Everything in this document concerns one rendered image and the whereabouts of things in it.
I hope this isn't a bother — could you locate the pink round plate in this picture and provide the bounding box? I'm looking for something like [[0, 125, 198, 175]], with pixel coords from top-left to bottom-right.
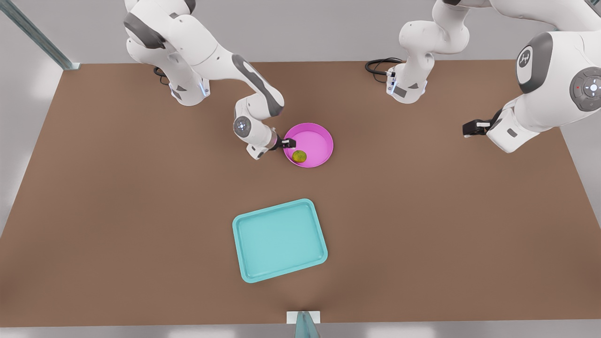
[[283, 123, 334, 169]]

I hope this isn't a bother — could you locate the silver frame post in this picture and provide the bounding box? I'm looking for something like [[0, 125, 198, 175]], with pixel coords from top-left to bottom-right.
[[286, 310, 321, 338], [0, 0, 81, 71]]

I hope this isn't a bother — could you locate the teal rectangular tray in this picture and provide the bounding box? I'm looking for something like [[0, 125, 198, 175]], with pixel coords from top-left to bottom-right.
[[232, 198, 329, 284]]

